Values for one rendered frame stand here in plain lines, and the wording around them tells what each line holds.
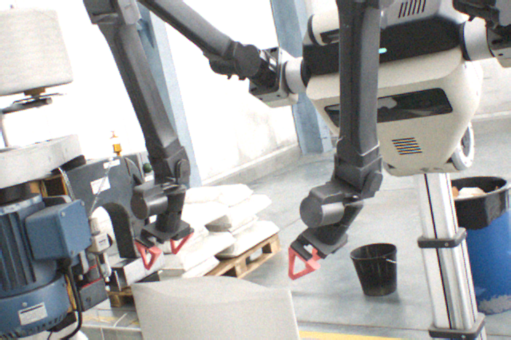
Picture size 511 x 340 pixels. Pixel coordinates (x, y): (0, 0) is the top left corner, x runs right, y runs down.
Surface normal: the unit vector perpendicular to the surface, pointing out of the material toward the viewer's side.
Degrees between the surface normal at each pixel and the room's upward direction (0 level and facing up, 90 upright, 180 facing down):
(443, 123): 130
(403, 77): 40
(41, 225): 90
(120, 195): 90
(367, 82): 118
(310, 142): 90
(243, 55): 102
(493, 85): 90
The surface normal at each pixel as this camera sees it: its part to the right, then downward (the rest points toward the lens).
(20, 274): 0.40, 0.05
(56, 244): -0.16, 0.18
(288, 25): -0.54, 0.23
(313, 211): -0.73, 0.08
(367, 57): 0.60, 0.46
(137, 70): 0.74, 0.17
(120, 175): 0.82, -0.09
